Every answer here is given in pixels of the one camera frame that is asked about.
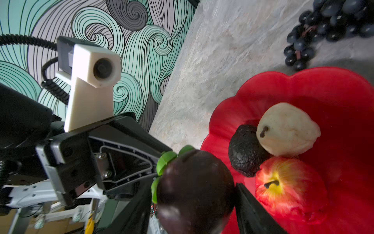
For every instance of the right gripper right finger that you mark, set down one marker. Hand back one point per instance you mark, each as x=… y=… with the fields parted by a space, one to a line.
x=252 y=217

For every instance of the red flower-shaped bowl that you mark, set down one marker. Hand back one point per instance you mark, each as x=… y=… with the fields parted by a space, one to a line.
x=341 y=102

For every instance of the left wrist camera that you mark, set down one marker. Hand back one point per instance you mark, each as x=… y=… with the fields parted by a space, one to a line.
x=91 y=71

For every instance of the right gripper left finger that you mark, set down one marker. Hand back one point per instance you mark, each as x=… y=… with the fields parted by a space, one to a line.
x=134 y=219

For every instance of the black grape bunch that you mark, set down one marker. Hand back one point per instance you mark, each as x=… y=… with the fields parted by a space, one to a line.
x=328 y=20

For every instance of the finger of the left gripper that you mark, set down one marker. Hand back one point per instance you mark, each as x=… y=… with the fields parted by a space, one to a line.
x=124 y=156

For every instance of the dark purple plum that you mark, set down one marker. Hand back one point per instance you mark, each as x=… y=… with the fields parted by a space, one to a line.
x=193 y=192

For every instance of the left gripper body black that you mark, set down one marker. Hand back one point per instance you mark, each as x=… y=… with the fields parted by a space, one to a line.
x=33 y=142

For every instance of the dark avocado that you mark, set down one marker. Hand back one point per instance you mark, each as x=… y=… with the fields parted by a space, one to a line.
x=245 y=152

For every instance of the red apple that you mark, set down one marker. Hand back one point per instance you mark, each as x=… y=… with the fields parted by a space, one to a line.
x=291 y=189

